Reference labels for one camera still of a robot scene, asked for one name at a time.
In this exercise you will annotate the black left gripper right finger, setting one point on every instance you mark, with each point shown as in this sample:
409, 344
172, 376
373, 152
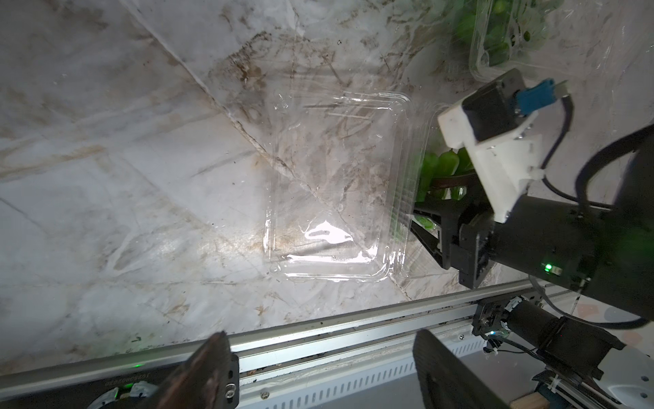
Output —
444, 381

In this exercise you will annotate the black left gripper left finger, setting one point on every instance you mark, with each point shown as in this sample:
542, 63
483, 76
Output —
199, 382

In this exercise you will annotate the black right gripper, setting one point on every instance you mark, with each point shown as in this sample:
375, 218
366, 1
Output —
611, 261

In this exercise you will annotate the green peppers bunch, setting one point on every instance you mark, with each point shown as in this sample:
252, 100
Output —
502, 30
446, 165

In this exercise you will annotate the clear clamshell container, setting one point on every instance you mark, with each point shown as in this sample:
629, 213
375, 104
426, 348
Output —
349, 165
565, 40

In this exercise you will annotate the green peppers bunch back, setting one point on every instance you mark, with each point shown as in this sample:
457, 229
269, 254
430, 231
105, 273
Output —
502, 30

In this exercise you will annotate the clear clamshell container back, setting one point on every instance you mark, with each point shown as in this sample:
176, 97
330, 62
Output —
565, 40

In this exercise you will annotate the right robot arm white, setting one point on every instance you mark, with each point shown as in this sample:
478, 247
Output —
581, 340

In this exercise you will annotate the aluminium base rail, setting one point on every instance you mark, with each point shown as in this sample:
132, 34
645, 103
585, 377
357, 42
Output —
277, 351

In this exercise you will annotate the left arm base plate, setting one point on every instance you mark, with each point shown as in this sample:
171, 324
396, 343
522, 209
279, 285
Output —
102, 393

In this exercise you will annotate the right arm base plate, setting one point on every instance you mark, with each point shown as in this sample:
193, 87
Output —
492, 311

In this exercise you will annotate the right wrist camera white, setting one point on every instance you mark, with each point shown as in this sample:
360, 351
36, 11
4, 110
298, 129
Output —
493, 125

